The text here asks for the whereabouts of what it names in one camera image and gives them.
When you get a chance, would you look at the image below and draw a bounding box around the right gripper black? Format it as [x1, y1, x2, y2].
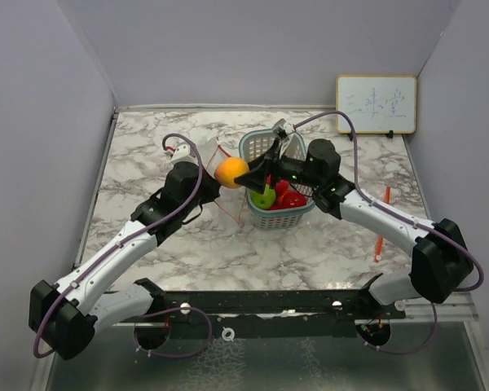
[236, 138, 321, 193]

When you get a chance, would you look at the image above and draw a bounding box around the clear zip bag orange zipper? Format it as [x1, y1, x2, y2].
[197, 137, 246, 226]

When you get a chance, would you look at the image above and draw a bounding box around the yellow orange toy peach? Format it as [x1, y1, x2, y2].
[214, 156, 249, 189]

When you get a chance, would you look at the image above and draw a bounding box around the green toy apple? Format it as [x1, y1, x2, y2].
[249, 187, 276, 210]

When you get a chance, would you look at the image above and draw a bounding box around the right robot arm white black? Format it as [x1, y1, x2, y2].
[235, 138, 474, 319]

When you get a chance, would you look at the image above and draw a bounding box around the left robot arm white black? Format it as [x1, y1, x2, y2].
[29, 161, 220, 360]

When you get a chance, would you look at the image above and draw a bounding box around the blue white plastic basket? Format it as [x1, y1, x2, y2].
[239, 129, 315, 231]

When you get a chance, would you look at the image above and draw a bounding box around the red toy pepper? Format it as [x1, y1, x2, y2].
[268, 180, 307, 210]

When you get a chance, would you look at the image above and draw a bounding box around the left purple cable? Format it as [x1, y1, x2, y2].
[32, 133, 205, 359]

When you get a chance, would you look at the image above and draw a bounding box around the purple cable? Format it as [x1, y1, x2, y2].
[32, 133, 205, 359]
[293, 109, 485, 292]

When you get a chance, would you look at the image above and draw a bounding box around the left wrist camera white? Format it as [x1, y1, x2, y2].
[170, 143, 196, 165]

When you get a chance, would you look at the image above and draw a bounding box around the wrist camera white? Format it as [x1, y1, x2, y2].
[170, 143, 196, 165]
[271, 119, 296, 141]

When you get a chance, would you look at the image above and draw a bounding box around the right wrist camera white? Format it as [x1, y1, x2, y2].
[271, 119, 296, 141]

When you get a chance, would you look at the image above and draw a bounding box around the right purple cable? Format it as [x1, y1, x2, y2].
[293, 109, 485, 292]

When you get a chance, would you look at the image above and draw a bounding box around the black mounting rail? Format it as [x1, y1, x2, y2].
[116, 275, 408, 340]

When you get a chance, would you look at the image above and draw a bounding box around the small whiteboard wooden frame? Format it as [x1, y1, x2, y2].
[336, 74, 417, 134]

